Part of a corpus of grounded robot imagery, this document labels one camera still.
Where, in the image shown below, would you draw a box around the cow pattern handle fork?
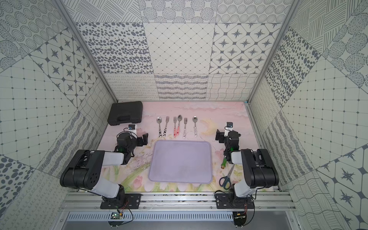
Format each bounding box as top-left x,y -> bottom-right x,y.
163,116 -> 170,137

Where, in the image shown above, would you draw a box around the white hello kitty spoon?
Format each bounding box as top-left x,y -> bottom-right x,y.
192,116 -> 198,137

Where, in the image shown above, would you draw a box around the pink strawberry handle fork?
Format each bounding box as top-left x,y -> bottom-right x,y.
173,117 -> 177,138

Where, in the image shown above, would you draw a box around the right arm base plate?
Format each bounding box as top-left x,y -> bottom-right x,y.
214,193 -> 255,209

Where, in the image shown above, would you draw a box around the aluminium mounting rail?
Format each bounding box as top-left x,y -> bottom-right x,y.
60,192 -> 296,211

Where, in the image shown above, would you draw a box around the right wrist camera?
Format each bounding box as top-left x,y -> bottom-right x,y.
224,122 -> 233,137

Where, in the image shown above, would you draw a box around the lavender plastic tray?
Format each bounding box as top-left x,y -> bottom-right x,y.
148,140 -> 213,184

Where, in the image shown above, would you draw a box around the white vented cable duct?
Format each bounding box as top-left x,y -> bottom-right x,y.
67,211 -> 233,221

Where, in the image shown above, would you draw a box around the black plastic tool case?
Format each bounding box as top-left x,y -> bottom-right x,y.
107,101 -> 143,126

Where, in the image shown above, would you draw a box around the blue handled scissors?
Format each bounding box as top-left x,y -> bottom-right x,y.
219,165 -> 235,190

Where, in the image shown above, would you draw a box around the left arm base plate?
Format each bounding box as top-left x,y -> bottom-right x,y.
100,194 -> 142,209

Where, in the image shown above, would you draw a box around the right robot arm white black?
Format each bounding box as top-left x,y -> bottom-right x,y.
215,127 -> 279,203

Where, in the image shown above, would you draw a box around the green circuit board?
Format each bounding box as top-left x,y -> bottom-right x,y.
111,212 -> 122,219

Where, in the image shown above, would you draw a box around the cow pattern handle spoon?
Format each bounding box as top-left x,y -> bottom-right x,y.
156,116 -> 162,138

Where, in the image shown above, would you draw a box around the green hose nozzle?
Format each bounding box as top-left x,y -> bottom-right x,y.
221,157 -> 227,169

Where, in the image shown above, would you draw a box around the white hello kitty fork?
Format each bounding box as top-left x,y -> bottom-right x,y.
183,117 -> 188,139

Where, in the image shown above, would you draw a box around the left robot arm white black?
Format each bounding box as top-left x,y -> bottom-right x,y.
60,131 -> 149,206

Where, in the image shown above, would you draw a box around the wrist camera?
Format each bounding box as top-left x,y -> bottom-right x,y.
224,122 -> 233,137
126,124 -> 137,134

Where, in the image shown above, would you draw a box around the pink strawberry handle spoon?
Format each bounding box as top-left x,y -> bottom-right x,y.
176,115 -> 183,136

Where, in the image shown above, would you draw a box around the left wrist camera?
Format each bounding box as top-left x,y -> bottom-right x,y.
126,124 -> 137,134

